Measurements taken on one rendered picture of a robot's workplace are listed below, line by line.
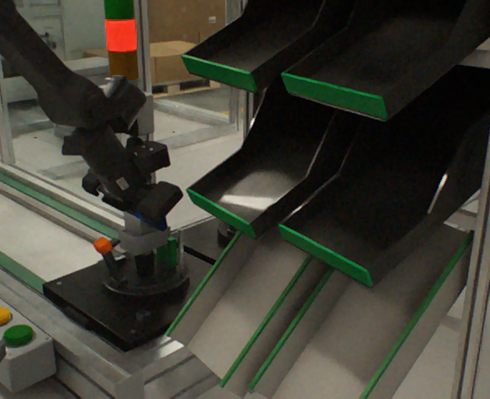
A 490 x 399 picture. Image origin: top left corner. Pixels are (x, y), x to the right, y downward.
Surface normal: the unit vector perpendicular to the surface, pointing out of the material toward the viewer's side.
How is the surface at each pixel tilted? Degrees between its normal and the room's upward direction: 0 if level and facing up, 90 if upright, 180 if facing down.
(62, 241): 0
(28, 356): 90
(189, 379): 90
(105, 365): 0
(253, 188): 25
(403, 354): 90
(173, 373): 90
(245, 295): 45
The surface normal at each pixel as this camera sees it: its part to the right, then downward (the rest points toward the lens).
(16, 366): 0.71, 0.27
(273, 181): -0.35, -0.74
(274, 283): -0.58, -0.50
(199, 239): 0.00, -0.92
